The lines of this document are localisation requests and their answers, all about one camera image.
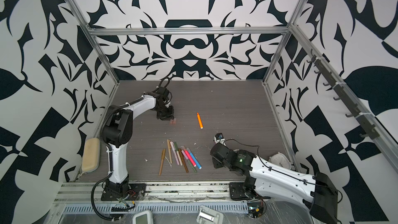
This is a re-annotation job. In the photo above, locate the orange marker pen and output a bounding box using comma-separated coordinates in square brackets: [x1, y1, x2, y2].
[197, 113, 204, 129]

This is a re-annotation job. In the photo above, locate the beige sponge block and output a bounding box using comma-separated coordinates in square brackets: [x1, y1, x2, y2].
[81, 138, 101, 173]

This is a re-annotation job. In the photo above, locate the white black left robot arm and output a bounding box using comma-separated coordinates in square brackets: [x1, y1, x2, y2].
[90, 78, 175, 222]

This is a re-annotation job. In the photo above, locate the blue marker pen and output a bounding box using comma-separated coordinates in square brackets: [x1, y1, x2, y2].
[187, 148, 202, 170]

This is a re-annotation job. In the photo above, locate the brown marker pen far left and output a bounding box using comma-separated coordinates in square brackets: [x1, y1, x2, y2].
[159, 148, 166, 176]

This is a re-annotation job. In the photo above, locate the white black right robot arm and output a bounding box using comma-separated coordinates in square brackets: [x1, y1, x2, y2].
[210, 143, 340, 224]

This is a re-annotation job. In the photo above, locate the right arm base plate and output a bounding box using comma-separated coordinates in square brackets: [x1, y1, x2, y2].
[229, 182, 257, 201]

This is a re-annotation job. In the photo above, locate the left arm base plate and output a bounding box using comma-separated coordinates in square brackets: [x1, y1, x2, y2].
[101, 183, 147, 201]

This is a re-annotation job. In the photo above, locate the white handheld device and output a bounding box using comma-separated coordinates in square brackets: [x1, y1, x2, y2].
[132, 210, 154, 224]

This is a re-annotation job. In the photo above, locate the light pink marker pen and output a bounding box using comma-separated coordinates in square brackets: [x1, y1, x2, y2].
[170, 141, 180, 165]

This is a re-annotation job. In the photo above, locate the small electronics board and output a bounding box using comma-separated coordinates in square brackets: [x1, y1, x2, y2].
[247, 201, 267, 219]

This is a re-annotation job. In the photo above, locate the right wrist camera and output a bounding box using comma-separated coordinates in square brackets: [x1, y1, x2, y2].
[214, 133, 225, 145]

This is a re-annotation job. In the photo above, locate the silver metal bracket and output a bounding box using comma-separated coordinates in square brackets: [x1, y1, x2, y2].
[197, 205, 224, 224]

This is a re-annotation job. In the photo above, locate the green marker pen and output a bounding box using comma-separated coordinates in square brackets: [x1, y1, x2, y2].
[172, 142, 189, 173]

